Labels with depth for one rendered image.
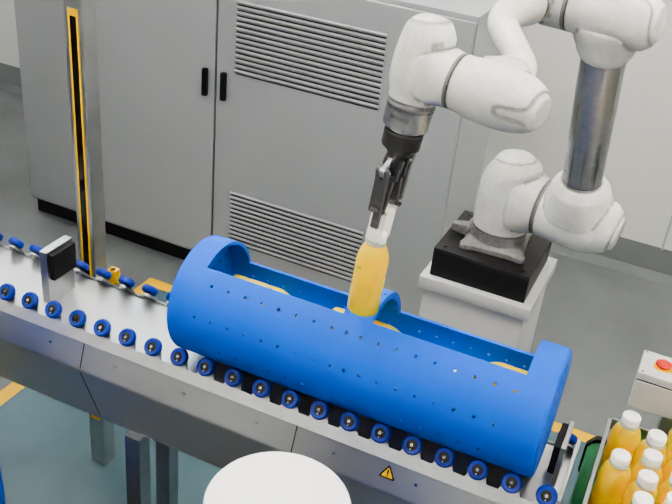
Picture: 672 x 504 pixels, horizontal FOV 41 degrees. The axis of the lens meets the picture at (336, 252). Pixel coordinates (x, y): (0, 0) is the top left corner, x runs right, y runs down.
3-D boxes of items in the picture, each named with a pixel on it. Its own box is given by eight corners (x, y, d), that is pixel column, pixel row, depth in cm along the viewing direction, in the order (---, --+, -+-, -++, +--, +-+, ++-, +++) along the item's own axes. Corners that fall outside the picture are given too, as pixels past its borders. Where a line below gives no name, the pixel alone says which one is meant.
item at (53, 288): (68, 284, 245) (64, 234, 237) (80, 288, 243) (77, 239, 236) (43, 301, 237) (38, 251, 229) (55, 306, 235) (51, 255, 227)
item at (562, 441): (552, 460, 202) (564, 417, 196) (562, 464, 201) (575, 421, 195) (541, 489, 194) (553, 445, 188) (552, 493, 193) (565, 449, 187)
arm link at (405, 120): (379, 96, 163) (372, 126, 165) (424, 113, 160) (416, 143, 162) (400, 86, 170) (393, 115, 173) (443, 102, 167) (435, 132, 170)
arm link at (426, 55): (373, 94, 163) (436, 120, 157) (393, 9, 155) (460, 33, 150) (401, 84, 171) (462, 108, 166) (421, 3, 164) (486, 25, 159)
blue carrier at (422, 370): (228, 308, 237) (229, 214, 222) (554, 423, 209) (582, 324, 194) (166, 368, 214) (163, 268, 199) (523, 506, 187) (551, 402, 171)
